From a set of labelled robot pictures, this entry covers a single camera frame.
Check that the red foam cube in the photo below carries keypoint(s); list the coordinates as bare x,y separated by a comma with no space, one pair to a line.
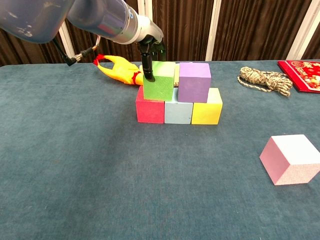
150,112

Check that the pink foam cube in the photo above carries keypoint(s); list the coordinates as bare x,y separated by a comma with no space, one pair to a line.
282,155

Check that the light blue foam cube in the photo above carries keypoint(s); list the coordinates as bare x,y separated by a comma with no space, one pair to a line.
178,112

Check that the teal felt table cloth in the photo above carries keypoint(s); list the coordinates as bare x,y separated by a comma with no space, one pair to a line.
150,187

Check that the purple foam cube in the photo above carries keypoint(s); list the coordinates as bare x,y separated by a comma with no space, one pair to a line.
193,85

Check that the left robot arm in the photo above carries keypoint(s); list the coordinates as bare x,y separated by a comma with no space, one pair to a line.
62,17

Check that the yellow spiral notebook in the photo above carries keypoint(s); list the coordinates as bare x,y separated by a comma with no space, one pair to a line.
176,75

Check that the yellow foam cube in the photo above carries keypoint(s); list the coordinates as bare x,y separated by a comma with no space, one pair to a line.
206,112

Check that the yellow rubber chicken toy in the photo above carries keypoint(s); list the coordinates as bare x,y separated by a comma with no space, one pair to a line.
122,71

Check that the red festive spiral calendar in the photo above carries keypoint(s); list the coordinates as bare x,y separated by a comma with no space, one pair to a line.
305,75

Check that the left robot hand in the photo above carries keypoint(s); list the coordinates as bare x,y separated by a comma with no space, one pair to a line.
150,30

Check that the green foam cube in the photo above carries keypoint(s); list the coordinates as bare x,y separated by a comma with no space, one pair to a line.
160,87

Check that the white frame post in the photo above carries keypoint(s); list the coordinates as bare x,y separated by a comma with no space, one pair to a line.
302,30
147,53
68,47
213,30

